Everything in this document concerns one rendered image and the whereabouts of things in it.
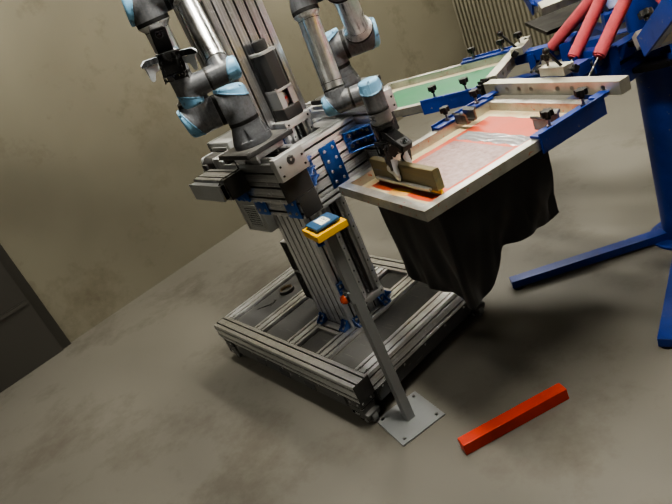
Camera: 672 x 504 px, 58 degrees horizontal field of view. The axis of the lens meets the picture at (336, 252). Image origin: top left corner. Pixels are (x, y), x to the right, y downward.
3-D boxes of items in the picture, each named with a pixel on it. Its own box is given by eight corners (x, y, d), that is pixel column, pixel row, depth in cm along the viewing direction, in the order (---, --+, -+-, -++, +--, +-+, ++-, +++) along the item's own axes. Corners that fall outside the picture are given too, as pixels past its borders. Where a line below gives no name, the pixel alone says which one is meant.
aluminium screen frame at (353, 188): (428, 222, 186) (424, 211, 184) (341, 194, 236) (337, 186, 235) (605, 109, 208) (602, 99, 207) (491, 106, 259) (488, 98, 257)
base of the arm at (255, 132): (229, 151, 233) (217, 128, 229) (259, 134, 240) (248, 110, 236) (248, 151, 221) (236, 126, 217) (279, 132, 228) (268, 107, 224)
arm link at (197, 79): (216, 97, 193) (200, 64, 188) (183, 112, 192) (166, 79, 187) (214, 95, 200) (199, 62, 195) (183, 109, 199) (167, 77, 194)
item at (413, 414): (403, 447, 242) (310, 245, 203) (375, 421, 262) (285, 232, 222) (445, 414, 249) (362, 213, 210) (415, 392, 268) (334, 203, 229)
